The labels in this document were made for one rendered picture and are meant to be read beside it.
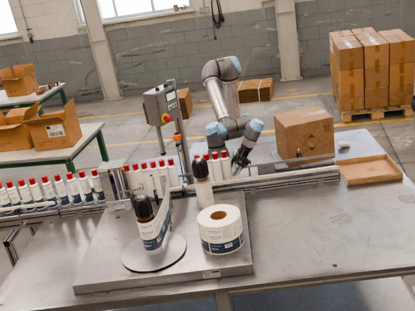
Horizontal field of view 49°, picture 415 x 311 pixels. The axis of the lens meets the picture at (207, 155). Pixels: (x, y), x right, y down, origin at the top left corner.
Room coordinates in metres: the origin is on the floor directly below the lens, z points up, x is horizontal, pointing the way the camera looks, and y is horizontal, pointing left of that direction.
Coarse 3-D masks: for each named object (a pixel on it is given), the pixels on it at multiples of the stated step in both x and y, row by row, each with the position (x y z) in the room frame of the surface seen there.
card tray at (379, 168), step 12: (372, 156) 2.44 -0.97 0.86; (384, 156) 2.44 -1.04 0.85; (348, 168) 2.40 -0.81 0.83; (360, 168) 2.37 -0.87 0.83; (372, 168) 2.35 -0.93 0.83; (384, 168) 2.32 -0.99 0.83; (396, 168) 2.26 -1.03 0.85; (348, 180) 2.20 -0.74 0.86; (360, 180) 2.20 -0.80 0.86; (372, 180) 2.19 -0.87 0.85; (384, 180) 2.19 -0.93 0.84
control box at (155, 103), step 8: (160, 88) 2.51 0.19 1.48; (168, 88) 2.49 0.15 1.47; (144, 96) 2.46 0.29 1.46; (152, 96) 2.42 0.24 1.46; (160, 96) 2.43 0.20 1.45; (176, 96) 2.52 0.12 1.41; (152, 104) 2.43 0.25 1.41; (160, 104) 2.42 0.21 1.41; (168, 104) 2.46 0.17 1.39; (152, 112) 2.44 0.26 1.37; (160, 112) 2.41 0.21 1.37; (168, 112) 2.45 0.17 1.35; (176, 112) 2.50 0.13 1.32; (152, 120) 2.45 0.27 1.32; (160, 120) 2.41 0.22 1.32
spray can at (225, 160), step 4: (224, 152) 2.38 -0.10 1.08; (224, 156) 2.38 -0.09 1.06; (220, 160) 2.38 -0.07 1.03; (224, 160) 2.37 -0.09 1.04; (228, 160) 2.38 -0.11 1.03; (224, 164) 2.37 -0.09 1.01; (228, 164) 2.37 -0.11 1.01; (224, 168) 2.37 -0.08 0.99; (228, 168) 2.37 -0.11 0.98; (224, 172) 2.37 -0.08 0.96; (228, 172) 2.37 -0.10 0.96; (224, 176) 2.37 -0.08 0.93; (228, 176) 2.37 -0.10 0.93; (224, 180) 2.38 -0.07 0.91; (228, 184) 2.37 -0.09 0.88
